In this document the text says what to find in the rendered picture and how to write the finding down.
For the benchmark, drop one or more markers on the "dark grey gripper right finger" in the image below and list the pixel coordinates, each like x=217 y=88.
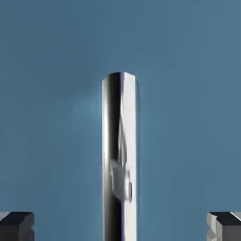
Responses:
x=224 y=226

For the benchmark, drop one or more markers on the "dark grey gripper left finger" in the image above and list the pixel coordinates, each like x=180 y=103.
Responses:
x=17 y=226

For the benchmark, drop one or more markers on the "blue painted drawer front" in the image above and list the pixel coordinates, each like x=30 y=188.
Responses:
x=47 y=94

